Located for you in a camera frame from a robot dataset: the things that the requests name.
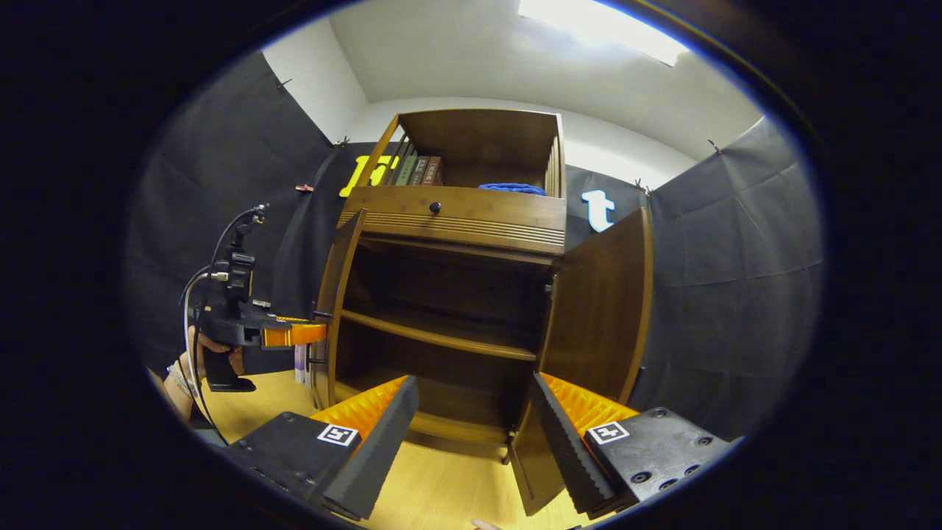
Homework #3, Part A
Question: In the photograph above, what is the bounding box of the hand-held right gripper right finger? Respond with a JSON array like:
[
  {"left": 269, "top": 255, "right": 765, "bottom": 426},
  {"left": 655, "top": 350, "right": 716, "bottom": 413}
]
[{"left": 531, "top": 372, "right": 744, "bottom": 520}]

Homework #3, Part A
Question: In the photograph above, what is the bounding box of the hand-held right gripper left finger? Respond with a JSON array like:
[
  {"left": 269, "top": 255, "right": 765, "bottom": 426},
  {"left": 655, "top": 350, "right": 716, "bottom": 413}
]
[{"left": 221, "top": 375, "right": 420, "bottom": 522}]

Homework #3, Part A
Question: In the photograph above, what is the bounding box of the wooden cabinet door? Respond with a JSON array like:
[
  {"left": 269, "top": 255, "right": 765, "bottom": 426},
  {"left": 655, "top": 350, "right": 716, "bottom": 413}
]
[
  {"left": 508, "top": 206, "right": 654, "bottom": 516},
  {"left": 311, "top": 208, "right": 367, "bottom": 409}
]

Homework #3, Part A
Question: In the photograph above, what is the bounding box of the wooden double-door shoe cabinet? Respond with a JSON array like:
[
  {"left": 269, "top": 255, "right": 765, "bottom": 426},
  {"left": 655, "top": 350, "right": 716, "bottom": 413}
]
[{"left": 309, "top": 109, "right": 654, "bottom": 516}]

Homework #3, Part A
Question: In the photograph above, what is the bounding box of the wooden inner cabinet shelf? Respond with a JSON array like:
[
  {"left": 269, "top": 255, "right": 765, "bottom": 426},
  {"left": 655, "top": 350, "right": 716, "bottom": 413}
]
[{"left": 341, "top": 309, "right": 538, "bottom": 361}]

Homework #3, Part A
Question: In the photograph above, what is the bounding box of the wooden cabinet drawer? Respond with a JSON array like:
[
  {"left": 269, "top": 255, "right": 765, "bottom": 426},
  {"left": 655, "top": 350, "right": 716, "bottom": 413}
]
[{"left": 337, "top": 185, "right": 567, "bottom": 255}]

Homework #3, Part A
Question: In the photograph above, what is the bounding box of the black backdrop cloth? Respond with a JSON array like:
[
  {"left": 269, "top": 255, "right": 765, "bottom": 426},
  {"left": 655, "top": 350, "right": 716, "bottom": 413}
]
[{"left": 125, "top": 50, "right": 825, "bottom": 442}]

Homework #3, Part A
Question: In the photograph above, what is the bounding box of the rectangular ceiling light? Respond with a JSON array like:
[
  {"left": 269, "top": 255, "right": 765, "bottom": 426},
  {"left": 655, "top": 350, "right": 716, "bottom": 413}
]
[{"left": 517, "top": 0, "right": 689, "bottom": 67}]

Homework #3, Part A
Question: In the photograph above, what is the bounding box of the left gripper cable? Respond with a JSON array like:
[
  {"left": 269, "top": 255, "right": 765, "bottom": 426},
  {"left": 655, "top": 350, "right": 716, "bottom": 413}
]
[{"left": 180, "top": 206, "right": 267, "bottom": 442}]

